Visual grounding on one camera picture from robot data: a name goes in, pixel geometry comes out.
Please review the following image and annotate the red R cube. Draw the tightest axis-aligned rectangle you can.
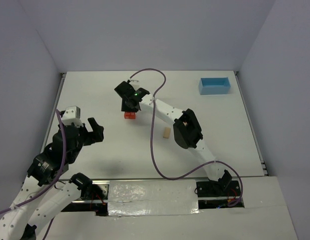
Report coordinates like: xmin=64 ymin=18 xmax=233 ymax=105
xmin=130 ymin=112 xmax=136 ymax=120

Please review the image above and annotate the natural wood rectangular block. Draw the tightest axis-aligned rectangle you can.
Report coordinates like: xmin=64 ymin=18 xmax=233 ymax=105
xmin=163 ymin=127 xmax=171 ymax=139

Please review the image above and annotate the blue plastic bin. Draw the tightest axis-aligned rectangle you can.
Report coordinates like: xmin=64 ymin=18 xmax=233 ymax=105
xmin=198 ymin=77 xmax=231 ymax=95

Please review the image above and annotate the plain red cube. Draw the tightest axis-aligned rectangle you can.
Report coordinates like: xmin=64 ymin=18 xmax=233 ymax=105
xmin=124 ymin=112 xmax=131 ymax=119

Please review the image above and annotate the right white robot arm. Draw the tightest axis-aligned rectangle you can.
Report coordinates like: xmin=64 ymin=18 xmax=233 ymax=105
xmin=115 ymin=81 xmax=215 ymax=166

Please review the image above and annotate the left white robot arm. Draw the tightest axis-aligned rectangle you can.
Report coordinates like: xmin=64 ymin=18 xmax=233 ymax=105
xmin=0 ymin=117 xmax=104 ymax=240

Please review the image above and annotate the silver tape sheet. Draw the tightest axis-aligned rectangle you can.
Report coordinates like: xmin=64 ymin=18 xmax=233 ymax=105
xmin=107 ymin=179 xmax=199 ymax=217

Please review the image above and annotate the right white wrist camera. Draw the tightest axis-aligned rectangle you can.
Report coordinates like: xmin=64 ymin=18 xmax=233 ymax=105
xmin=127 ymin=79 xmax=140 ymax=90

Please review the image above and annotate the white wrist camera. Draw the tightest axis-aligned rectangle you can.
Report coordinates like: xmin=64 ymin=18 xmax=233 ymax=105
xmin=127 ymin=79 xmax=140 ymax=90
xmin=61 ymin=106 xmax=83 ymax=128

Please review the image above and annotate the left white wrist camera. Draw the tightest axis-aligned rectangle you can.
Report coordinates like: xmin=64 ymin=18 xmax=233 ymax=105
xmin=61 ymin=106 xmax=83 ymax=128

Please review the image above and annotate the left aluminium table rail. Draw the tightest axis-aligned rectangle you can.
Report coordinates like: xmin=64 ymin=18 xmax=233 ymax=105
xmin=35 ymin=72 xmax=67 ymax=156

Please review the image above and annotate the aluminium table rail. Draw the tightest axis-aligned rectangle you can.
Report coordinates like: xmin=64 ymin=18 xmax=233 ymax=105
xmin=35 ymin=72 xmax=67 ymax=156
xmin=234 ymin=71 xmax=269 ymax=176

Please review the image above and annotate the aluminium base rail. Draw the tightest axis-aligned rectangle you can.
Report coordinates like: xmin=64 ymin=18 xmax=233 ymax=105
xmin=63 ymin=179 xmax=241 ymax=217

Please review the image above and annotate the right aluminium table rail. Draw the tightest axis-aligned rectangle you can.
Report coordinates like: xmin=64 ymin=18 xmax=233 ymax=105
xmin=234 ymin=71 xmax=269 ymax=176

